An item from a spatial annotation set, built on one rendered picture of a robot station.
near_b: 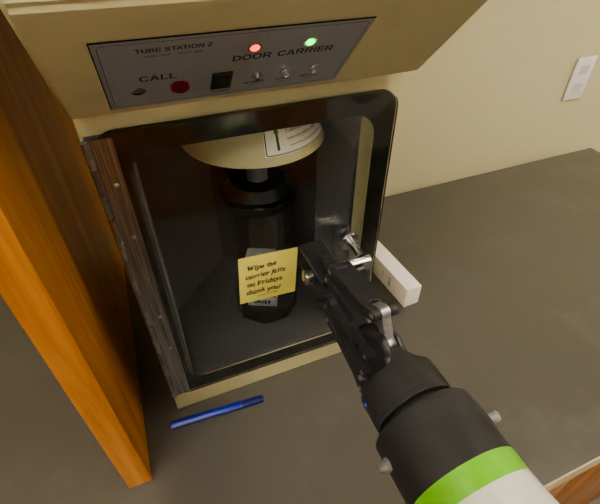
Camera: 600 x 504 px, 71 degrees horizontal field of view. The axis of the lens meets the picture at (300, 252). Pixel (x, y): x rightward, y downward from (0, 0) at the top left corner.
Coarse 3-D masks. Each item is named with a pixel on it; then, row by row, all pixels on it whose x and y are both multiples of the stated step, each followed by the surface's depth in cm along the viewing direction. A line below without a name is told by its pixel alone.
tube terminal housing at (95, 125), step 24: (240, 96) 39; (264, 96) 40; (288, 96) 41; (312, 96) 42; (96, 120) 35; (120, 120) 36; (144, 120) 37; (168, 120) 38; (288, 360) 68; (312, 360) 71; (216, 384) 64; (240, 384) 67
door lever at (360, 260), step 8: (344, 240) 54; (352, 240) 54; (344, 248) 55; (352, 248) 53; (360, 248) 53; (352, 256) 51; (360, 256) 51; (368, 256) 51; (360, 264) 50; (368, 264) 51; (304, 272) 49; (312, 272) 49; (304, 280) 49; (312, 280) 49
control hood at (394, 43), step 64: (0, 0) 20; (64, 0) 21; (128, 0) 22; (192, 0) 23; (256, 0) 24; (320, 0) 26; (384, 0) 28; (448, 0) 30; (64, 64) 25; (384, 64) 38
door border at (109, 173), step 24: (96, 144) 35; (120, 168) 37; (120, 192) 39; (120, 216) 40; (120, 240) 41; (144, 264) 45; (144, 288) 46; (144, 312) 48; (168, 336) 52; (168, 360) 55; (168, 384) 58
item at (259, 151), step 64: (128, 128) 36; (192, 128) 38; (256, 128) 40; (320, 128) 43; (384, 128) 46; (192, 192) 42; (256, 192) 45; (320, 192) 48; (384, 192) 52; (192, 256) 46; (192, 320) 52; (256, 320) 57; (320, 320) 63; (192, 384) 60
